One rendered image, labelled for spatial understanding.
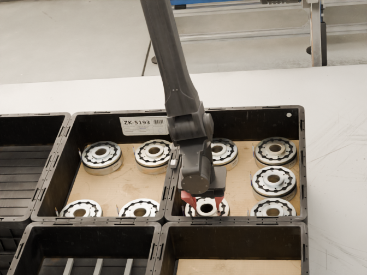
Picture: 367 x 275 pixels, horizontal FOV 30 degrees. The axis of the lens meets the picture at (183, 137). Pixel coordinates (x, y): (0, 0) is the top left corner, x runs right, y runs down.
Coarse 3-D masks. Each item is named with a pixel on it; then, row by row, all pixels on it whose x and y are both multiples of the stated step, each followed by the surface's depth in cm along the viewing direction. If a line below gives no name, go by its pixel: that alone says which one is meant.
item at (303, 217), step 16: (208, 112) 173; (304, 112) 167; (304, 128) 162; (304, 144) 158; (176, 160) 159; (304, 160) 153; (176, 176) 154; (304, 176) 149; (304, 192) 145; (304, 208) 142
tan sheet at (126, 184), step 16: (128, 144) 182; (128, 160) 177; (80, 176) 174; (96, 176) 174; (112, 176) 173; (128, 176) 172; (144, 176) 171; (160, 176) 170; (80, 192) 170; (96, 192) 169; (112, 192) 168; (128, 192) 167; (144, 192) 167; (160, 192) 166; (112, 208) 164
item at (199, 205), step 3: (204, 201) 156; (207, 201) 156; (210, 201) 155; (198, 204) 155; (201, 204) 155; (204, 204) 155; (207, 204) 155; (210, 204) 155; (213, 204) 155; (198, 207) 154; (201, 207) 155; (213, 207) 154; (198, 210) 154; (213, 210) 153; (216, 210) 153; (198, 213) 153; (201, 213) 153; (204, 213) 153; (207, 213) 153; (210, 213) 153; (213, 213) 153
